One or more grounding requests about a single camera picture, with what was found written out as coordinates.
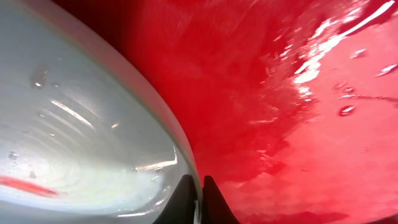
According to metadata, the red plastic tray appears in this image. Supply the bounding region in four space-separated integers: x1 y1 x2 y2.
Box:
60 0 397 223

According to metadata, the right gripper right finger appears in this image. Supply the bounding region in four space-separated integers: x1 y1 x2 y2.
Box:
201 175 240 224

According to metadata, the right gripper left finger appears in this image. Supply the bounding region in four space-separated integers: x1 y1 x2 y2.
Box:
154 174 197 224

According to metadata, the pale blue plate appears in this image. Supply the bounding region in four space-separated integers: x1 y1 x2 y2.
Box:
1 1 203 223

